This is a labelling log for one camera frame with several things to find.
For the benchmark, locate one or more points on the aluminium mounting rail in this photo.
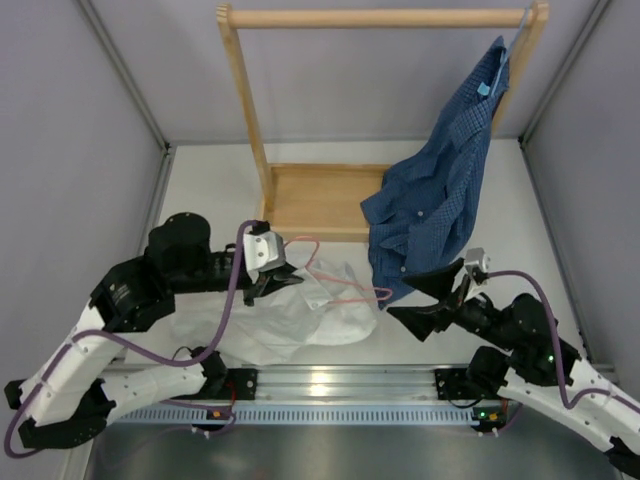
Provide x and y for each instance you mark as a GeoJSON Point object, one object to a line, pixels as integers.
{"type": "Point", "coordinates": [346, 383]}

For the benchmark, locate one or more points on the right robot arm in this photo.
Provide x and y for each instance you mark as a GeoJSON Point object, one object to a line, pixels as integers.
{"type": "Point", "coordinates": [523, 358]}

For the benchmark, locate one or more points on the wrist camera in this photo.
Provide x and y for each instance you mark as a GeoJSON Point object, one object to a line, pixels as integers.
{"type": "Point", "coordinates": [476, 265]}
{"type": "Point", "coordinates": [263, 248]}

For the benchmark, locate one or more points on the light blue hanger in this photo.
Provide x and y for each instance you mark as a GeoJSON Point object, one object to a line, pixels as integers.
{"type": "Point", "coordinates": [507, 53]}

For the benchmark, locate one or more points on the wooden clothes rack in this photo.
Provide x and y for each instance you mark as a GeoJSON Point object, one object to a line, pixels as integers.
{"type": "Point", "coordinates": [323, 199]}

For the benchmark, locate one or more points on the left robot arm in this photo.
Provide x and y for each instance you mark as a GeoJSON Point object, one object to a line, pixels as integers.
{"type": "Point", "coordinates": [102, 372]}

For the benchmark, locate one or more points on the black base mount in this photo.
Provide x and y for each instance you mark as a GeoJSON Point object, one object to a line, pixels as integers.
{"type": "Point", "coordinates": [240, 384]}
{"type": "Point", "coordinates": [452, 385]}

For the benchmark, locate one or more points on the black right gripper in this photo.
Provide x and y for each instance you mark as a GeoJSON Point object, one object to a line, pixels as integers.
{"type": "Point", "coordinates": [421, 320]}

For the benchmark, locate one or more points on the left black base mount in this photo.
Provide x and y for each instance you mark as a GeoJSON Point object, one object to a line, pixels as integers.
{"type": "Point", "coordinates": [240, 384]}

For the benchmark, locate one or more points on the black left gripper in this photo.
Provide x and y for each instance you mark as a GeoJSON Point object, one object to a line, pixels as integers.
{"type": "Point", "coordinates": [270, 281]}

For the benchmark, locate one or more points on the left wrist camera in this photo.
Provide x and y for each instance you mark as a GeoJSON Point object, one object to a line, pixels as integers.
{"type": "Point", "coordinates": [263, 248]}

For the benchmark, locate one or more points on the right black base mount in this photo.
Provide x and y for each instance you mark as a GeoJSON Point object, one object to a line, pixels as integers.
{"type": "Point", "coordinates": [452, 385]}

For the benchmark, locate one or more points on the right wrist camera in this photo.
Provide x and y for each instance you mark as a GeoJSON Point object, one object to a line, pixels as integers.
{"type": "Point", "coordinates": [476, 265]}

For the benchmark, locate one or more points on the blue checked shirt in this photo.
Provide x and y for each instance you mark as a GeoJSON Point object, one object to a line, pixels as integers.
{"type": "Point", "coordinates": [426, 208]}

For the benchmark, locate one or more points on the white shirt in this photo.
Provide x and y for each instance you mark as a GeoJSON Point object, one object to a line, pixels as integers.
{"type": "Point", "coordinates": [329, 308]}

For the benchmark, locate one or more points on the slotted grey cable duct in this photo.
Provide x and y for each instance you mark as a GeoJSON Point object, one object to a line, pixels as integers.
{"type": "Point", "coordinates": [358, 415]}

